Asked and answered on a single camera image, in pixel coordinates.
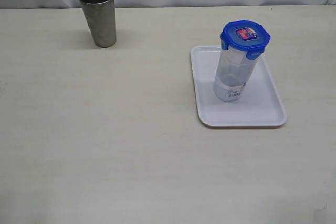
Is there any white rectangular tray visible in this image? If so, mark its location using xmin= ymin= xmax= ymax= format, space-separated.
xmin=190 ymin=45 xmax=288 ymax=129

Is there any blue plastic container lid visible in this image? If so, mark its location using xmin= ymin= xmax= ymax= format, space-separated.
xmin=220 ymin=20 xmax=271 ymax=60

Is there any stainless steel tumbler cup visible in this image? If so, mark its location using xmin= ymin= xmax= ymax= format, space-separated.
xmin=79 ymin=0 xmax=117 ymax=48

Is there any tall clear plastic container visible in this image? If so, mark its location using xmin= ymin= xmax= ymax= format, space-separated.
xmin=213 ymin=47 xmax=258 ymax=102

